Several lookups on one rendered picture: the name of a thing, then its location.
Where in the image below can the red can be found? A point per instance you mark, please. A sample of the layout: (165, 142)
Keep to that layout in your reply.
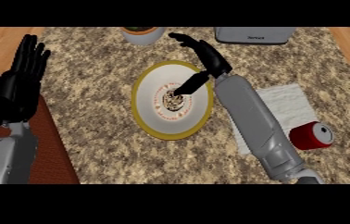
(309, 135)

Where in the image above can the white placemat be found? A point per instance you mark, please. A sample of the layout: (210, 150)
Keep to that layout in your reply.
(291, 105)

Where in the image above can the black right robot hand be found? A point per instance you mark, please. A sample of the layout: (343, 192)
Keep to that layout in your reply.
(207, 58)

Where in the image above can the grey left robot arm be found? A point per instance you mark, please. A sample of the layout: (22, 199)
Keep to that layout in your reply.
(15, 153)

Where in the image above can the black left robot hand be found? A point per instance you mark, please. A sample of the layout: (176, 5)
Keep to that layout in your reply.
(21, 79)

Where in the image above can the white plant pot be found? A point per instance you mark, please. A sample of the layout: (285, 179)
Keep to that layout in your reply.
(142, 35)

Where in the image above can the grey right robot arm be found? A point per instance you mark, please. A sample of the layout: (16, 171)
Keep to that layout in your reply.
(254, 119)

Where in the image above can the grey appliance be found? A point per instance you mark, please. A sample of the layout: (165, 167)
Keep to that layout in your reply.
(254, 34)

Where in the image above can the yellow-rimmed white bowl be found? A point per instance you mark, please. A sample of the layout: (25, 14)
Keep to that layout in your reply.
(156, 116)

